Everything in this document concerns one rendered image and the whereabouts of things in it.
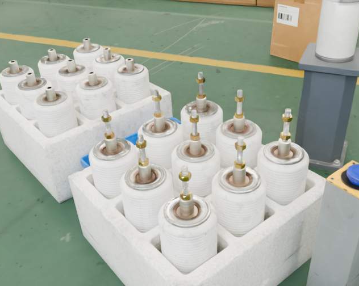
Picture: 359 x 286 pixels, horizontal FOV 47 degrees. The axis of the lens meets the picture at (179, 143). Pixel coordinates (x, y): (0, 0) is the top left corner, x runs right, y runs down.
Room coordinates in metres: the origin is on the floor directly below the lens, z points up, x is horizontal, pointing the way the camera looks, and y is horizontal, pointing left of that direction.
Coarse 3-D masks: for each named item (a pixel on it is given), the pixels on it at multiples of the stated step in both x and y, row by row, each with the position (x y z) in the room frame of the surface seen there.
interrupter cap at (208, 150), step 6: (180, 144) 0.68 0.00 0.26; (186, 144) 0.68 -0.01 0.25; (204, 144) 0.67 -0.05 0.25; (210, 144) 0.67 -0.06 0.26; (180, 150) 0.66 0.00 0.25; (186, 150) 0.66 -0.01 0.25; (204, 150) 0.65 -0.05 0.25; (210, 150) 0.65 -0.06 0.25; (180, 156) 0.64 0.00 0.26; (186, 156) 0.64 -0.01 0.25; (192, 156) 0.64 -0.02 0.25; (198, 156) 0.63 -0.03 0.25; (204, 156) 0.63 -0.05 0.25; (210, 156) 0.63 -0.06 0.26; (192, 162) 0.62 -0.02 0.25; (198, 162) 0.62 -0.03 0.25
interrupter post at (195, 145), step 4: (192, 140) 0.65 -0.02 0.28; (196, 140) 0.65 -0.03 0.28; (200, 140) 0.65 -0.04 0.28; (192, 144) 0.65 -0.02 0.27; (196, 144) 0.64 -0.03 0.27; (200, 144) 0.65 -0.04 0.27; (192, 148) 0.65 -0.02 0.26; (196, 148) 0.64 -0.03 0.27; (200, 148) 0.65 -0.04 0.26; (192, 152) 0.65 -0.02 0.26; (196, 152) 0.64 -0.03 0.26; (200, 152) 0.65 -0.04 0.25
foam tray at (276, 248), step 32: (96, 192) 0.64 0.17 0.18; (320, 192) 0.59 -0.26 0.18; (96, 224) 0.61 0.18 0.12; (128, 224) 0.54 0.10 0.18; (288, 224) 0.53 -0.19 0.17; (128, 256) 0.51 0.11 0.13; (160, 256) 0.46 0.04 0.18; (224, 256) 0.45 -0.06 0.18; (256, 256) 0.48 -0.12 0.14; (288, 256) 0.54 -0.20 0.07
